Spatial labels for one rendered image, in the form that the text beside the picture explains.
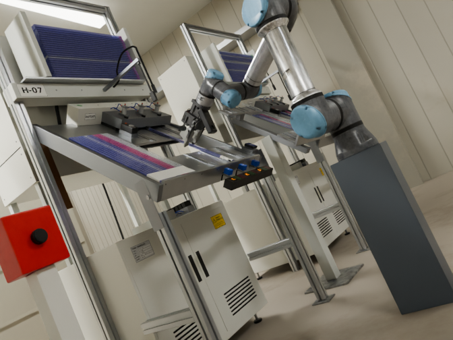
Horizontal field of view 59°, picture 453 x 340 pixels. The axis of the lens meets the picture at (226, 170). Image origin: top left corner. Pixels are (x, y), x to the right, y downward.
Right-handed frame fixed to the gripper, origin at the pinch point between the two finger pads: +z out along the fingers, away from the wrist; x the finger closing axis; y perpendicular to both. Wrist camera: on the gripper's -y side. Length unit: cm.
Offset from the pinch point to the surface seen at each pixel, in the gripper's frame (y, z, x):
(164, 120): 27.2, 4.0, -12.2
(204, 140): 5.0, 3.2, -19.1
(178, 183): -25.8, -5.8, 38.8
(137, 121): 27.4, 3.1, 6.9
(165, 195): -27, -2, 45
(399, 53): 3, -67, -305
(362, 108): 2, -5, -285
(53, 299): -34, 16, 87
